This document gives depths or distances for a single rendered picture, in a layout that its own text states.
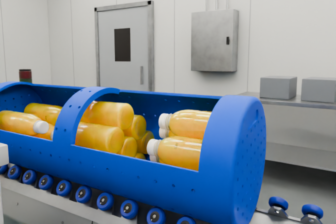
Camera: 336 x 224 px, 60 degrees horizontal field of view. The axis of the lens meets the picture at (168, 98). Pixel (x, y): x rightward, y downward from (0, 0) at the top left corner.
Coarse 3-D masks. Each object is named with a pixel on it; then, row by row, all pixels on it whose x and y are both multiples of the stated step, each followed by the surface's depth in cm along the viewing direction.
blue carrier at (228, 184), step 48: (0, 96) 101; (48, 96) 111; (96, 96) 78; (144, 96) 84; (192, 96) 74; (240, 96) 62; (48, 144) 75; (240, 144) 54; (144, 192) 63; (192, 192) 55; (240, 192) 56
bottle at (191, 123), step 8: (176, 112) 69; (184, 112) 67; (192, 112) 66; (200, 112) 66; (208, 112) 65; (168, 120) 70; (176, 120) 67; (184, 120) 66; (192, 120) 65; (200, 120) 64; (168, 128) 71; (176, 128) 67; (184, 128) 65; (192, 128) 64; (200, 128) 63; (192, 136) 65; (200, 136) 64
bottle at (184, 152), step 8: (176, 136) 65; (184, 136) 66; (160, 144) 65; (168, 144) 64; (176, 144) 63; (184, 144) 62; (192, 144) 61; (200, 144) 61; (160, 152) 64; (168, 152) 63; (176, 152) 62; (184, 152) 61; (192, 152) 60; (168, 160) 63; (176, 160) 62; (184, 160) 61; (192, 160) 60; (192, 168) 61
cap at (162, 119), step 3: (162, 114) 71; (165, 114) 71; (159, 117) 71; (162, 117) 70; (165, 117) 70; (159, 120) 71; (162, 120) 70; (159, 123) 71; (162, 123) 70; (159, 126) 71; (162, 126) 71
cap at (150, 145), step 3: (150, 141) 68; (153, 141) 68; (147, 144) 68; (150, 144) 67; (153, 144) 67; (147, 147) 68; (150, 147) 67; (147, 150) 68; (150, 150) 67; (150, 153) 68; (153, 153) 67
